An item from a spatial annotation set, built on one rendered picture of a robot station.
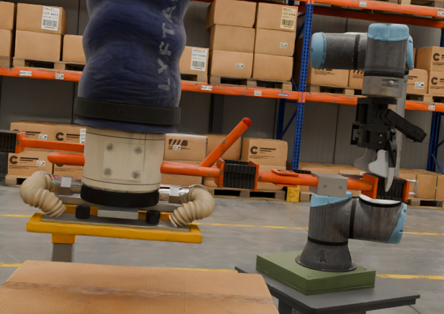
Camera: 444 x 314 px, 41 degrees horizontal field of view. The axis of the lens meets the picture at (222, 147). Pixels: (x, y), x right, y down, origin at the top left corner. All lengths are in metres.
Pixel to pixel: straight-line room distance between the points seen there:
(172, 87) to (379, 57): 0.47
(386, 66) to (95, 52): 0.63
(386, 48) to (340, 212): 0.94
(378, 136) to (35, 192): 0.75
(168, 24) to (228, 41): 7.34
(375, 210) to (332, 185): 0.82
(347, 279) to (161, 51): 1.26
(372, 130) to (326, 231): 0.88
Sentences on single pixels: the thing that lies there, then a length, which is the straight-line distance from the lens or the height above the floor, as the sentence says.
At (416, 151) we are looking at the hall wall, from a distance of 11.02.
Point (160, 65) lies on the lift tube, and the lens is 1.22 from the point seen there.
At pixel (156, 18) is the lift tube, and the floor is 1.53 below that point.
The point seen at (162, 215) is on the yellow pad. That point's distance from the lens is 1.37.
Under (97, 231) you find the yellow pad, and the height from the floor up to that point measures 1.11.
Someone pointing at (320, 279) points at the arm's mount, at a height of 0.80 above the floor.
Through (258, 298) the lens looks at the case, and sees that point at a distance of 1.38.
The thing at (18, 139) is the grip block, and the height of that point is 1.25.
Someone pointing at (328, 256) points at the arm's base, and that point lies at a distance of 2.21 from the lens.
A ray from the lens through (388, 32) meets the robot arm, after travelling 1.39.
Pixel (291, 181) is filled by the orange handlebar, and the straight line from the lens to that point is 1.33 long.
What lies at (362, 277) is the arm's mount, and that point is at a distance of 2.25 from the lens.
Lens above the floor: 1.38
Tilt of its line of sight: 4 degrees down
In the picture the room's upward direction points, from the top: 5 degrees clockwise
